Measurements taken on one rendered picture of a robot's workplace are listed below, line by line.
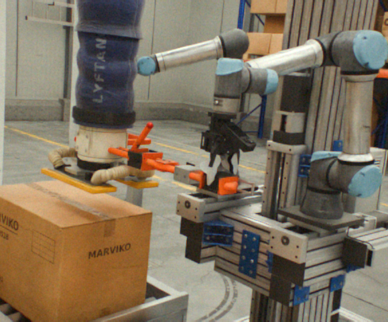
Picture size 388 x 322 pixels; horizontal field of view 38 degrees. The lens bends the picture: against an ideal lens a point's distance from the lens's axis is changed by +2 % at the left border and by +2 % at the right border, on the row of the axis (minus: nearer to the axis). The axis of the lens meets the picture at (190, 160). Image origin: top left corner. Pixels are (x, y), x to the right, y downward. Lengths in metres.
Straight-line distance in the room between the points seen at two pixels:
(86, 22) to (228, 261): 1.10
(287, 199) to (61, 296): 0.93
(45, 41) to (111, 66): 9.98
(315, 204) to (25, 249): 1.07
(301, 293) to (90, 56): 1.11
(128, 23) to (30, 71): 9.85
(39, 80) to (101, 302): 9.91
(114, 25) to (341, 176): 0.91
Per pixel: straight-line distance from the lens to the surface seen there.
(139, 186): 2.01
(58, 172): 2.09
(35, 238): 2.13
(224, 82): 1.58
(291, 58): 1.86
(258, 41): 10.89
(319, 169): 2.03
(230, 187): 1.59
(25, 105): 11.64
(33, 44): 11.80
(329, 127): 2.28
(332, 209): 2.05
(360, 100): 1.89
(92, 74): 1.97
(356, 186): 1.92
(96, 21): 1.96
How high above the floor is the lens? 1.55
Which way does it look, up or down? 10 degrees down
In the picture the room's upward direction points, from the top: 5 degrees clockwise
